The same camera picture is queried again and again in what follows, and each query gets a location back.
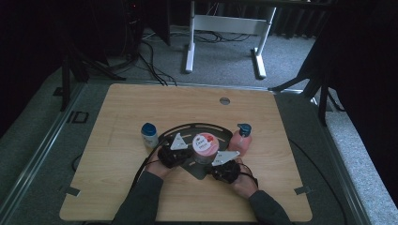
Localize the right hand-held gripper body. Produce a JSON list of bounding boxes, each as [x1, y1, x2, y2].
[[210, 150, 242, 185]]

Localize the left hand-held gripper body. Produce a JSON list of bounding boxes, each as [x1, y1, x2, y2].
[[157, 132, 193, 170]]

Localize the black slotted corner shelf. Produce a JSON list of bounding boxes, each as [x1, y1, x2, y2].
[[156, 122, 234, 181]]

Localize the pink jar with white lid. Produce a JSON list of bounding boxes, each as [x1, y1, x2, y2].
[[191, 132, 221, 166]]

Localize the blue-capped white bottle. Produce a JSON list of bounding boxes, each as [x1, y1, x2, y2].
[[140, 122, 160, 150]]

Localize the pink bottle with blue pump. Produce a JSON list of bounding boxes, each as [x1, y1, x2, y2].
[[227, 123, 253, 158]]

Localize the person's left hand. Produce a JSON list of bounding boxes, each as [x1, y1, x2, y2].
[[144, 155, 176, 180]]

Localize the person's right hand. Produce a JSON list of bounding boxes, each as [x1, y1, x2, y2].
[[229, 157, 259, 200]]

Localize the grey tape piece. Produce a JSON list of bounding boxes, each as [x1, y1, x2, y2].
[[64, 186, 82, 198], [295, 185, 313, 195]]

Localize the black metal stand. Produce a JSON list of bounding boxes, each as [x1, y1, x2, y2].
[[268, 62, 345, 127], [53, 40, 127, 113]]

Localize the dark equipment tower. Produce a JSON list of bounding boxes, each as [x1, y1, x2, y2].
[[123, 0, 145, 59]]

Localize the dark curtain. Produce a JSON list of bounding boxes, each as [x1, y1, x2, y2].
[[271, 4, 329, 40]]

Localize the left hand-held gripper cable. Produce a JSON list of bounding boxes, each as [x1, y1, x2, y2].
[[130, 125, 176, 189]]

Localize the hand-held gripper cable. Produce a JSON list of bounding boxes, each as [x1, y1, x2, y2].
[[240, 139, 349, 225], [130, 125, 176, 189]]

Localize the black floor cables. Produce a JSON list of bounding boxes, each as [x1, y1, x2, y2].
[[137, 38, 178, 87]]

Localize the right hand-held gripper cable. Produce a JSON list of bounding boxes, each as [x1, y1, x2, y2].
[[240, 139, 349, 225]]

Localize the black floor bracket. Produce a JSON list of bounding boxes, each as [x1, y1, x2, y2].
[[66, 110, 90, 125]]

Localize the metal floor rail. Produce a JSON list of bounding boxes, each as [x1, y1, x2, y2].
[[309, 96, 374, 225], [0, 82, 86, 217]]

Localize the black cables under desk frame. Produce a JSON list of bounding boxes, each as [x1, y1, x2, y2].
[[191, 29, 253, 44]]

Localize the white desk frame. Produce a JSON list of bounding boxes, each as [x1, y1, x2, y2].
[[184, 0, 278, 79]]

